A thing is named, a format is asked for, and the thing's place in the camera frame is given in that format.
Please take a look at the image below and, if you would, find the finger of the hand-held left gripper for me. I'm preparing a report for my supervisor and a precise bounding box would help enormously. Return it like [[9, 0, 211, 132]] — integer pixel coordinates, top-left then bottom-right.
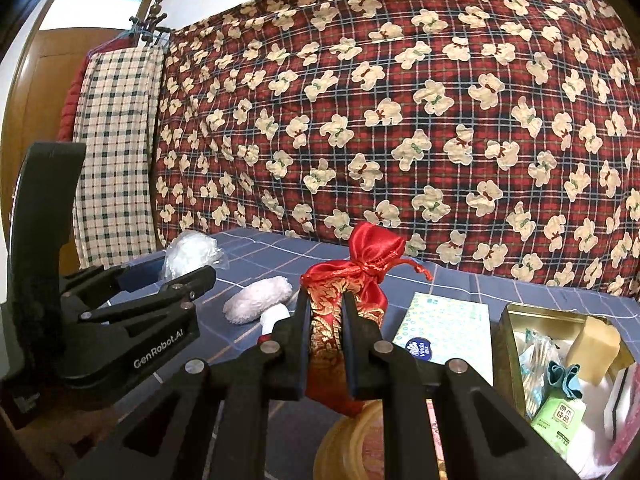
[[80, 266, 217, 339], [60, 265, 127, 312]]

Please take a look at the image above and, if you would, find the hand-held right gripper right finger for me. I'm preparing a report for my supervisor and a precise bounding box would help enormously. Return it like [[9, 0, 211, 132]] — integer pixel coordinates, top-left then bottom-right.
[[341, 292, 583, 480]]

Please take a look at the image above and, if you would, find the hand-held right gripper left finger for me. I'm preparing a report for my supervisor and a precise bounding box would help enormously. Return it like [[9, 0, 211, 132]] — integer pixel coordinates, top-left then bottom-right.
[[65, 287, 313, 480]]

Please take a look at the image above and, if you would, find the red satin drawstring pouch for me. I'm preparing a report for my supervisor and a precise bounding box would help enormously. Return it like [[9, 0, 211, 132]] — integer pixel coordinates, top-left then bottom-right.
[[300, 221, 433, 418]]

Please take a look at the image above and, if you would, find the gold tin box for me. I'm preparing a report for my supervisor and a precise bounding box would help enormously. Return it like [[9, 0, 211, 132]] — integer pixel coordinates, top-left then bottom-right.
[[492, 302, 640, 480]]

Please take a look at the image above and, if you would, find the small white cloth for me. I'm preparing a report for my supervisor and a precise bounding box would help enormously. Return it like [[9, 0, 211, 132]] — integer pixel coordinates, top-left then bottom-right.
[[259, 304, 292, 336]]

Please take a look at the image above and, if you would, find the clear plastic bag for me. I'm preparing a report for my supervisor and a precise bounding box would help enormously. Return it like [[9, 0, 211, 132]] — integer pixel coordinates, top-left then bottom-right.
[[160, 231, 223, 281]]

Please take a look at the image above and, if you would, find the white fluffy cloth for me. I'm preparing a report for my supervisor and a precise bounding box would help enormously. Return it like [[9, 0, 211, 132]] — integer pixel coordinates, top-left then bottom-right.
[[222, 276, 293, 326]]

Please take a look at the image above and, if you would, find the blue plaid bed sheet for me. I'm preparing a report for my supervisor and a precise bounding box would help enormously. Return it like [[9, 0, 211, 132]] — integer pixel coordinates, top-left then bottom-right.
[[105, 227, 640, 480]]

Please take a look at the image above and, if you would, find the light green tissue pack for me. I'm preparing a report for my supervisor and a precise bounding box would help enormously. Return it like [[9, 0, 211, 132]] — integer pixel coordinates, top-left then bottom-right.
[[392, 291, 493, 376]]

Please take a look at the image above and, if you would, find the white green checked cloth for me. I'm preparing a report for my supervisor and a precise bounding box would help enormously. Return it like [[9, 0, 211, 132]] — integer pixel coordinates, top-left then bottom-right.
[[72, 47, 166, 268]]

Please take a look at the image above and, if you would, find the red garment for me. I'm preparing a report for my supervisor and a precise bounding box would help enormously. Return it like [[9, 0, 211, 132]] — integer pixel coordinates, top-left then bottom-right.
[[57, 55, 91, 143]]

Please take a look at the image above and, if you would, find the wooden door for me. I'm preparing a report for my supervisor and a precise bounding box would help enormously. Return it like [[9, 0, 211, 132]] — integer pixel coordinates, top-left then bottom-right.
[[2, 0, 161, 271]]

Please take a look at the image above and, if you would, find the cotton swab pack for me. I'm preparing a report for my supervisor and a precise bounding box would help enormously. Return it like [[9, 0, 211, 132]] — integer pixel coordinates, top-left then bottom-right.
[[517, 327, 556, 421]]

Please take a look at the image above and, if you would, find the teal cloth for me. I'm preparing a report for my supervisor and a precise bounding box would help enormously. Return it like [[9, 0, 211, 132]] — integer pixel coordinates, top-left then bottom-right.
[[546, 360, 583, 401]]

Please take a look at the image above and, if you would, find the green wet wipe packet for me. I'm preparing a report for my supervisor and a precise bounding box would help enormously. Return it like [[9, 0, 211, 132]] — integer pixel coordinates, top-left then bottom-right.
[[530, 395, 587, 461]]

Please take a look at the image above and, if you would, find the white cloth black stripe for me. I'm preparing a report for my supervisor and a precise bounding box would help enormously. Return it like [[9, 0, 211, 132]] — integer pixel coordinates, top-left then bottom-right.
[[570, 360, 640, 478]]

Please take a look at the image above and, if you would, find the red plaid bear print blanket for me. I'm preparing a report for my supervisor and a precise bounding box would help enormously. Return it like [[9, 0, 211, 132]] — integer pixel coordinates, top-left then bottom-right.
[[150, 0, 640, 298]]

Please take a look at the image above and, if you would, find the wooden coat rack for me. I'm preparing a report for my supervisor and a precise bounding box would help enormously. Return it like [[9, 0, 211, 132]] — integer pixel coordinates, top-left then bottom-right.
[[127, 0, 173, 51]]

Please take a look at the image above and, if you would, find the pink cloth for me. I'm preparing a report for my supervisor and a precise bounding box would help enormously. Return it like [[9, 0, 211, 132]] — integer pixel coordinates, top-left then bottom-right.
[[607, 410, 640, 466]]

